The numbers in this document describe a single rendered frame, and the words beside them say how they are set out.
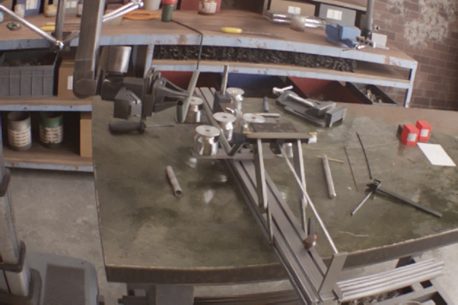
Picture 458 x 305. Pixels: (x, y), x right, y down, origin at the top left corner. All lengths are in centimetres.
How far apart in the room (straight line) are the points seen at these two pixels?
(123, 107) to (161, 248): 31
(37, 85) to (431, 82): 318
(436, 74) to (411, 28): 55
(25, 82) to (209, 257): 188
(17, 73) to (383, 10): 267
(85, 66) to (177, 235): 44
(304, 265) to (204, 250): 18
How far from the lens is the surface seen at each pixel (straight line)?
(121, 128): 126
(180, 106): 94
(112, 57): 113
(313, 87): 333
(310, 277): 83
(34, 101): 257
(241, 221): 100
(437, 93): 441
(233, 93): 147
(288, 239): 91
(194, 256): 88
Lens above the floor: 143
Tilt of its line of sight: 24 degrees down
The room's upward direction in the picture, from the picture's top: 9 degrees clockwise
